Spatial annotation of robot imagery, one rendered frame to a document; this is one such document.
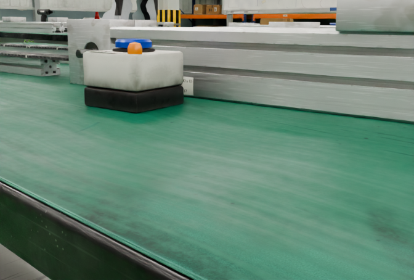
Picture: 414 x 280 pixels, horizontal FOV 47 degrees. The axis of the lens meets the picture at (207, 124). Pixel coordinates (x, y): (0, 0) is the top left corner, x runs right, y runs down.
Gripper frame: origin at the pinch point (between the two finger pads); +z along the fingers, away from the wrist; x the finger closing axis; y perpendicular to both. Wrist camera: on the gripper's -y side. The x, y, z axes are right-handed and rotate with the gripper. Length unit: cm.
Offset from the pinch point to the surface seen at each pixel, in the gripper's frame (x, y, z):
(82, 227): 57, -50, 6
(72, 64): 24.2, -9.1, 2.9
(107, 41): 24.2, -16.8, -0.7
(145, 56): 34.7, -33.3, 0.1
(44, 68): 20.6, 2.7, 4.5
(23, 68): 21.3, 7.6, 4.7
